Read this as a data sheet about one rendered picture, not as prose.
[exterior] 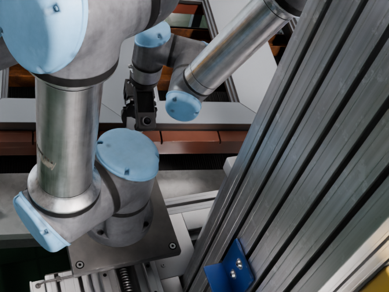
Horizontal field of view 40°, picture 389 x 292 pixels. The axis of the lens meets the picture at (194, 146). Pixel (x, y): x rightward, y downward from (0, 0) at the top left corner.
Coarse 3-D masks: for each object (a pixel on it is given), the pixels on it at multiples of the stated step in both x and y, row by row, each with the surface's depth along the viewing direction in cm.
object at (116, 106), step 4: (104, 100) 155; (108, 100) 155; (112, 100) 156; (116, 100) 156; (120, 100) 156; (104, 104) 154; (108, 104) 154; (112, 104) 155; (116, 104) 155; (120, 104) 155; (124, 104) 156; (112, 108) 154; (116, 108) 154; (120, 108) 154; (116, 112) 153; (120, 112) 153
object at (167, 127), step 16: (192, 0) 200; (208, 16) 195; (0, 128) 144; (16, 128) 145; (32, 128) 146; (112, 128) 152; (160, 128) 156; (176, 128) 157; (192, 128) 159; (208, 128) 160; (224, 128) 161; (240, 128) 163
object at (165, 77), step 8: (16, 64) 177; (16, 72) 178; (24, 72) 179; (168, 72) 192; (16, 80) 172; (24, 80) 173; (32, 80) 174; (160, 80) 184; (168, 80) 185; (160, 88) 187; (216, 88) 192; (224, 88) 193
